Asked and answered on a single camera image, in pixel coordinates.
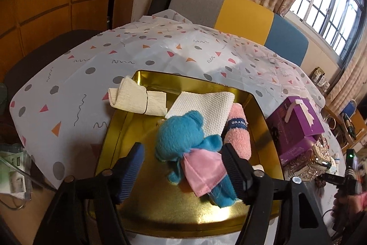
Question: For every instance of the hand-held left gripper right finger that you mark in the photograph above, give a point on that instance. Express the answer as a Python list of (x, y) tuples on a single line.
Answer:
[(238, 176)]

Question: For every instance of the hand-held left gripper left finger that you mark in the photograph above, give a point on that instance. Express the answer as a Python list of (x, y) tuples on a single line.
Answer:
[(130, 173)]

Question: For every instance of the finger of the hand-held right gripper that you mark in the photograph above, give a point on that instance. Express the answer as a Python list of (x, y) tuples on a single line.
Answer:
[(332, 178)]

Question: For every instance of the pink towel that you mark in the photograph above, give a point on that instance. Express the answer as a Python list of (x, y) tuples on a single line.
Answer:
[(239, 141)]

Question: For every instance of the gold metal tin box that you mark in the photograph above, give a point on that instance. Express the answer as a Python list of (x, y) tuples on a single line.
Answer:
[(160, 204)]

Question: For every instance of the blue plush toy pink skirt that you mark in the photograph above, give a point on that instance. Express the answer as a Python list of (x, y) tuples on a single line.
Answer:
[(177, 136)]

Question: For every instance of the white waffle towel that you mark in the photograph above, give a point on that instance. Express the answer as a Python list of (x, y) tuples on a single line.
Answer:
[(206, 107)]

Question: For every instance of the beige cloth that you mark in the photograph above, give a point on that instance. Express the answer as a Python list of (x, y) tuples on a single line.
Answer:
[(132, 95)]

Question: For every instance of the person's right hand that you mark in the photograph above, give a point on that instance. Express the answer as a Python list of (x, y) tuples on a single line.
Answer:
[(344, 204)]

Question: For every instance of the ornate gold tissue box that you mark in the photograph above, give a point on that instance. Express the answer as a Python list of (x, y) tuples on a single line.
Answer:
[(315, 159)]

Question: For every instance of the black green hand tool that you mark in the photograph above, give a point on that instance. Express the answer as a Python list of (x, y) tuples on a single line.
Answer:
[(350, 126)]

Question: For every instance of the purple carton box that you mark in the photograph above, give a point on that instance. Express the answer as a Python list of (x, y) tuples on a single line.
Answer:
[(298, 124)]

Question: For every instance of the blue chair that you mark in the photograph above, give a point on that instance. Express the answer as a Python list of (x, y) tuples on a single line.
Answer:
[(348, 108)]

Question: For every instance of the brown paper packet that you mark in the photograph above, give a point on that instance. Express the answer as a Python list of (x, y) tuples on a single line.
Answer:
[(318, 74)]

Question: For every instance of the green white plastic packet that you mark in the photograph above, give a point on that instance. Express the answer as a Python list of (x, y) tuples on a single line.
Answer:
[(14, 170)]

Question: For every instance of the dark grey bed base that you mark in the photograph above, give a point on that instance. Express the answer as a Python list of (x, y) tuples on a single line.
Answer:
[(37, 61)]

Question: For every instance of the grey yellow blue headboard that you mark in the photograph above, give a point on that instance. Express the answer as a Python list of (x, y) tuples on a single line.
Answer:
[(243, 15)]

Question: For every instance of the barred window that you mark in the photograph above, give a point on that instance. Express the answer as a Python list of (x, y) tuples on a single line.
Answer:
[(329, 4)]

